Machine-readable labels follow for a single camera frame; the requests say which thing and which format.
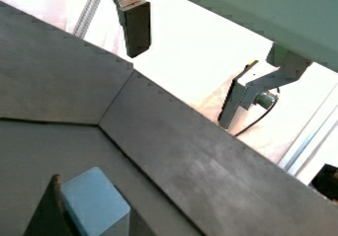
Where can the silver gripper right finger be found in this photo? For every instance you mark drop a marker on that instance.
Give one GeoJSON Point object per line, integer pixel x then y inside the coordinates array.
{"type": "Point", "coordinates": [245, 93]}

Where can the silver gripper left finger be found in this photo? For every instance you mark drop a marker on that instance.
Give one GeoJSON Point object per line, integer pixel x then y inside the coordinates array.
{"type": "Point", "coordinates": [133, 14]}

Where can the blue rectangular block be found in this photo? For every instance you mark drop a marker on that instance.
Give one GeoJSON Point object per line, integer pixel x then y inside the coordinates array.
{"type": "Point", "coordinates": [97, 208]}

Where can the black curved fixture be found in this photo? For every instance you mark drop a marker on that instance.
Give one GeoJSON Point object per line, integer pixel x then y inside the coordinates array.
{"type": "Point", "coordinates": [50, 220]}

